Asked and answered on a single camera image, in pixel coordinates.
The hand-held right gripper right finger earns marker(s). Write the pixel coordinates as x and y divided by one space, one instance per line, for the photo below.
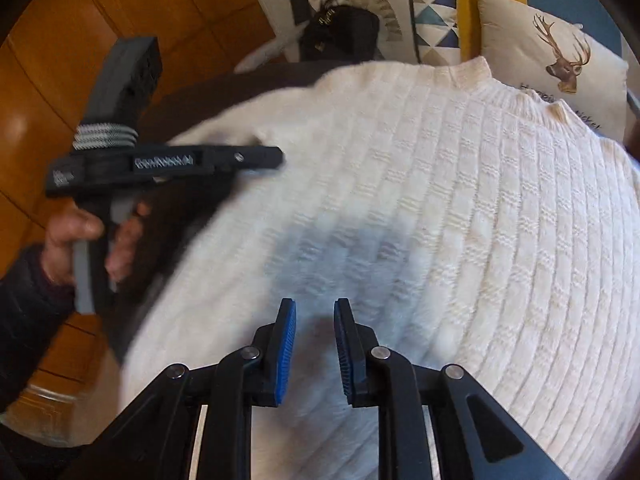
342 355

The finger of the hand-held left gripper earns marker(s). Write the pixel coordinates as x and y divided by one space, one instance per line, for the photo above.
250 157

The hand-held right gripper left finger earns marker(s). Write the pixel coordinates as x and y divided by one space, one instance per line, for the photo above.
286 355

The white knit sweater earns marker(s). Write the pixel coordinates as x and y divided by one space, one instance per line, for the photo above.
425 210

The person's left forearm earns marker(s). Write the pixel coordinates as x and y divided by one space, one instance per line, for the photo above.
25 320

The person's left hand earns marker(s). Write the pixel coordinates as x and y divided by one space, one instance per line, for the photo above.
65 240

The black leather round table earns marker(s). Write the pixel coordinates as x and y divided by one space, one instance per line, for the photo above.
210 95

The black handbag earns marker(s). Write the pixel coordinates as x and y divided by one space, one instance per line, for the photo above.
345 35

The triangle pattern cushion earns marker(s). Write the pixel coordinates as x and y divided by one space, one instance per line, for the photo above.
430 15

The deer print cushion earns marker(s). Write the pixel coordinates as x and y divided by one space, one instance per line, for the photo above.
510 50

